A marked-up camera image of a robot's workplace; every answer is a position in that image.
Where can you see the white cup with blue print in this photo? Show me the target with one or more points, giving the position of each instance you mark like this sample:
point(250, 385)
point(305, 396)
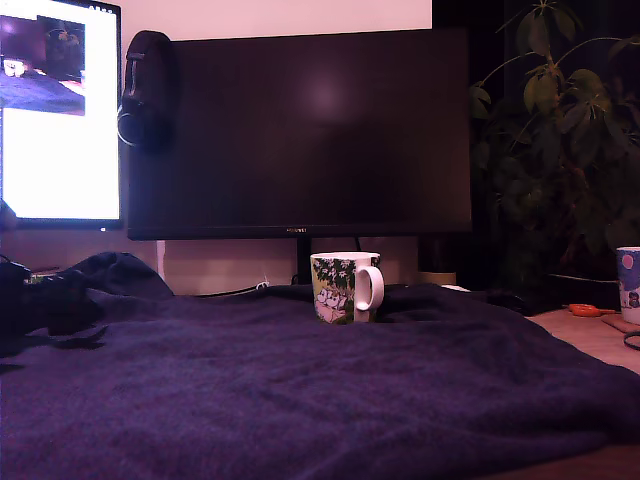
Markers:
point(629, 280)

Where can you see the green box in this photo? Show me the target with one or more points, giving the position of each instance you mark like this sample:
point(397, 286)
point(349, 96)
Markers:
point(42, 278)

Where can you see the lit computer monitor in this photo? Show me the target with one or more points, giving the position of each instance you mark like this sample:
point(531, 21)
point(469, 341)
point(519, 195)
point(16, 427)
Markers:
point(60, 165)

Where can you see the black headphones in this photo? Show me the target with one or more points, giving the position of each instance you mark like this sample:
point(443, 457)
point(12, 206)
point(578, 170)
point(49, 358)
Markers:
point(150, 100)

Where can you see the black monitor stand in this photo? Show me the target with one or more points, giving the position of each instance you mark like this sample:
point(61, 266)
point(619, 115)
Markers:
point(304, 260)

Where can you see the white mug with cartoon print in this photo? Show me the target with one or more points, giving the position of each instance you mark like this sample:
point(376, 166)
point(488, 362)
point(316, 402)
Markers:
point(330, 300)

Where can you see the dark blue cloth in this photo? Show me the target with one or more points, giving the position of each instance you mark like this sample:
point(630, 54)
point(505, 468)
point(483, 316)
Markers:
point(320, 400)

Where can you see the large black monitor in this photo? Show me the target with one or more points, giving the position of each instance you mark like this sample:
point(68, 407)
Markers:
point(325, 150)

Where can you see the small white flat item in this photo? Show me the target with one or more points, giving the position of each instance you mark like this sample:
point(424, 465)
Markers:
point(455, 288)

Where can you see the black low device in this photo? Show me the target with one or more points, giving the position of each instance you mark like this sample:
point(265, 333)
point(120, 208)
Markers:
point(510, 300)

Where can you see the dark plant pot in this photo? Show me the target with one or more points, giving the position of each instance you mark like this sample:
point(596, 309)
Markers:
point(580, 292)

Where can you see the orange scissors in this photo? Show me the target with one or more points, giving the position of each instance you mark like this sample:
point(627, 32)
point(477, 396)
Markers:
point(585, 310)

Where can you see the green houseplant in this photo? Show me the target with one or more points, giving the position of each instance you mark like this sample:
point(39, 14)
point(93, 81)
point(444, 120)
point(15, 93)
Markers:
point(550, 90)

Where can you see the cork coaster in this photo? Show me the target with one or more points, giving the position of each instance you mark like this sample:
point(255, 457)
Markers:
point(620, 324)

